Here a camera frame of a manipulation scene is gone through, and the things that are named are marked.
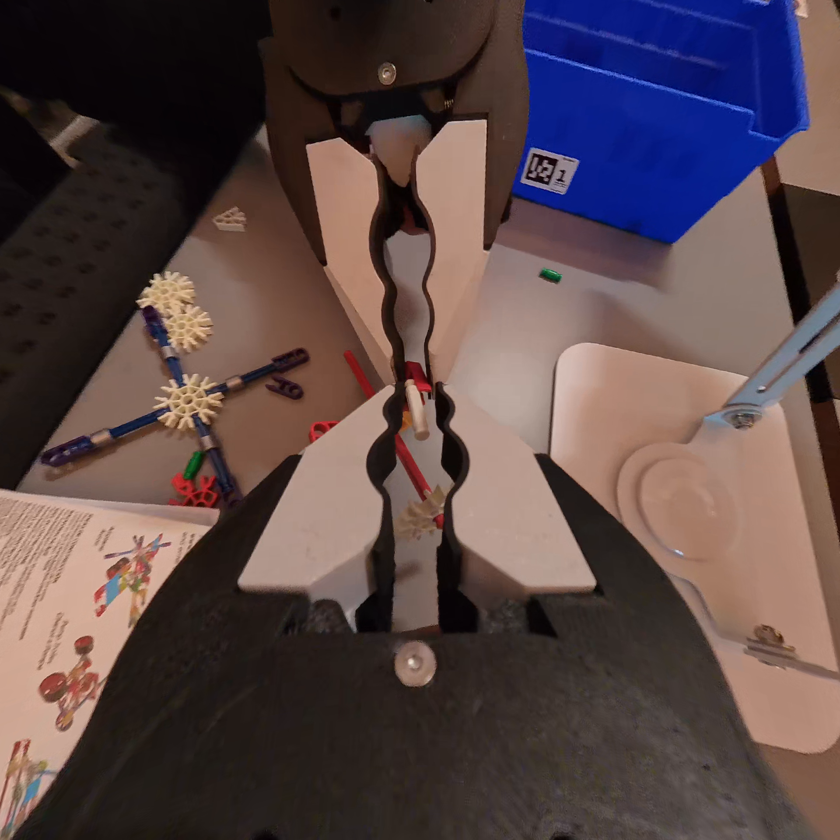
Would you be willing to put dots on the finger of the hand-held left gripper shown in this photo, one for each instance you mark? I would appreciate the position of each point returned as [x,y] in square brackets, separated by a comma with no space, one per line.
[341,216]
[459,197]

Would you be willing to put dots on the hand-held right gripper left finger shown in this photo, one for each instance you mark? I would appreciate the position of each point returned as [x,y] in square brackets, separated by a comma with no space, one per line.
[321,525]

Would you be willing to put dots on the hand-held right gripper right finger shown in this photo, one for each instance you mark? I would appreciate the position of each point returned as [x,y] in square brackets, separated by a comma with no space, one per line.
[518,525]

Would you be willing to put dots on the colourful toy construction model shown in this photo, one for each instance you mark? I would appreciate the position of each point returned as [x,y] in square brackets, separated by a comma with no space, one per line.
[420,515]

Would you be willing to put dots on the white toy rod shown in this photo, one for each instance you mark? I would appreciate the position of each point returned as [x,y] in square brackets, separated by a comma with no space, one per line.
[418,420]

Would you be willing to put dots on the blue storage bin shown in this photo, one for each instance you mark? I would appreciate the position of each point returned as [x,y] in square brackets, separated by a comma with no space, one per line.
[656,164]

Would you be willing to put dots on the grey toy connector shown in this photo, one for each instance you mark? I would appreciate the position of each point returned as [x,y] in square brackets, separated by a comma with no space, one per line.
[231,220]

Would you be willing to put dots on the red toy connector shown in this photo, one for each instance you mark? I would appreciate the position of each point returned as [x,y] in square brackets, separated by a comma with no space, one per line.
[193,492]

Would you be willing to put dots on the purple toy connector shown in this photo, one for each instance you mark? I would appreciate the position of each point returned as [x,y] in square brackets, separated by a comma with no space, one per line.
[289,390]

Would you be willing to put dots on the white metal stand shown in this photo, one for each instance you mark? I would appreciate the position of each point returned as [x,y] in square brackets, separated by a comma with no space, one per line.
[590,407]

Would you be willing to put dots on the blue rod snowflake assembly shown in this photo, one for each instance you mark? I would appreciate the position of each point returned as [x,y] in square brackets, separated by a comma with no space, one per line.
[190,401]

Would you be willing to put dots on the instruction booklet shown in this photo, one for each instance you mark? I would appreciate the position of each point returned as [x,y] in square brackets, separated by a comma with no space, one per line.
[65,590]

